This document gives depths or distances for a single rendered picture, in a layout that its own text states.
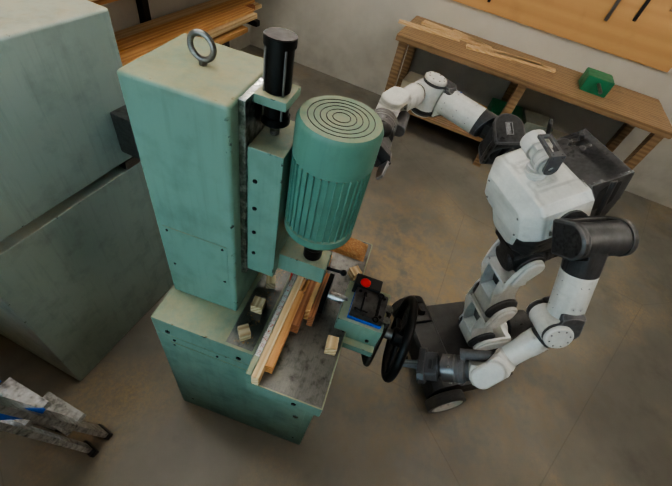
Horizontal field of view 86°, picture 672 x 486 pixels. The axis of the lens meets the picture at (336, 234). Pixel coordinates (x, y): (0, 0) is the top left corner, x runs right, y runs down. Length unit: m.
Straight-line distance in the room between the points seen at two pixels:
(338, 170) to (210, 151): 0.26
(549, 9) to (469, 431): 3.24
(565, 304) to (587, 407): 1.54
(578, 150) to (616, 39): 2.80
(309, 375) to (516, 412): 1.53
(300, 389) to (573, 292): 0.75
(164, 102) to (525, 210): 0.91
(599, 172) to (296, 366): 0.96
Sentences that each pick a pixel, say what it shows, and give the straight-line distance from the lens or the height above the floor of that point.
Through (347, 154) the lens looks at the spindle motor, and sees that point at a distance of 0.68.
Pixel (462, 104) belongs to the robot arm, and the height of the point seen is 1.36.
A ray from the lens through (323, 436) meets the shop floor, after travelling 1.94.
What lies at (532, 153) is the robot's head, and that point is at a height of 1.41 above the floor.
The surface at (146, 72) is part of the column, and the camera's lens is 0.79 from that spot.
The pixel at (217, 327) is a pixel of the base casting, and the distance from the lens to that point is 1.21.
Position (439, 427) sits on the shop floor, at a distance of 2.12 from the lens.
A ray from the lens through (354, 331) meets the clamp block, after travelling 1.09.
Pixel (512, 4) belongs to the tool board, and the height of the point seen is 1.16.
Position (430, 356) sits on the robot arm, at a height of 0.76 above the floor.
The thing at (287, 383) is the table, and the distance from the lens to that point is 1.03.
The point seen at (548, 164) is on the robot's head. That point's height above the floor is 1.42.
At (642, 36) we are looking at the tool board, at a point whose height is 1.22.
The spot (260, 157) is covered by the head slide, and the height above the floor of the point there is 1.40.
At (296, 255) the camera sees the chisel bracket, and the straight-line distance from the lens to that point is 1.02.
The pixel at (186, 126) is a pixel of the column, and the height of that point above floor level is 1.45.
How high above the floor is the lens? 1.87
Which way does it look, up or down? 47 degrees down
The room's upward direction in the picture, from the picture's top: 15 degrees clockwise
